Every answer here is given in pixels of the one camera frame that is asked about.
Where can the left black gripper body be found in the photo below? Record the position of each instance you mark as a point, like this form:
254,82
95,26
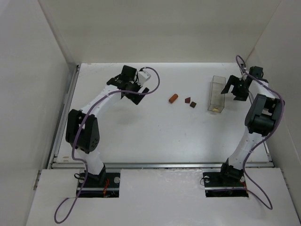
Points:
132,89

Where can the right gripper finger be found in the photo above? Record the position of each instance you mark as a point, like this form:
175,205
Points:
233,80
240,93

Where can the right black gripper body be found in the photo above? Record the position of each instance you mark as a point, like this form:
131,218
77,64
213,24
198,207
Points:
238,87

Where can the clear plastic container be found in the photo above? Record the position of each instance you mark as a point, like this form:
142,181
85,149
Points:
216,99

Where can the orange wooden cylinder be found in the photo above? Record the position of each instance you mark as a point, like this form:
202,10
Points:
173,98

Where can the dark brown wooden cube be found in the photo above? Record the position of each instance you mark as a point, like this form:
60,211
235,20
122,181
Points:
193,104

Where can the reddish brown wooden wedge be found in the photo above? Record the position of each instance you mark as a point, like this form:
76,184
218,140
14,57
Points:
187,100

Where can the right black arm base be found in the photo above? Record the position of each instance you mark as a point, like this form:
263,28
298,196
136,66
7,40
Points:
228,182

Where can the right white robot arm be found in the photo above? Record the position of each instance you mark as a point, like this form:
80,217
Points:
262,118

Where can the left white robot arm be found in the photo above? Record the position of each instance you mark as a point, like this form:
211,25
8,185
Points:
82,131

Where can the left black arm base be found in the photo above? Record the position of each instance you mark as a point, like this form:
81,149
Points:
104,186

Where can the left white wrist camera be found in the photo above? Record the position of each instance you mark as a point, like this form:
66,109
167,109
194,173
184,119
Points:
143,76

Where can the aluminium table rail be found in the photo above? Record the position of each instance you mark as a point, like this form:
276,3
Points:
75,165

